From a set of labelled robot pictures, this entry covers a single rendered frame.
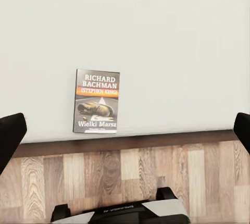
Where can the bed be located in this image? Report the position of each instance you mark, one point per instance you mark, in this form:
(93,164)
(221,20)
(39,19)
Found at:
(184,70)

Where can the hardback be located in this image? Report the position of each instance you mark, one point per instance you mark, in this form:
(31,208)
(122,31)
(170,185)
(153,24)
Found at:
(96,101)

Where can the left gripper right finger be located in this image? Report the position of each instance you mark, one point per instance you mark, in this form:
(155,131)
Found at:
(242,129)

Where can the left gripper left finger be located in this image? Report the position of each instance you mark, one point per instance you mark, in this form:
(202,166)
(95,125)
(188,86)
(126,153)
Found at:
(12,130)

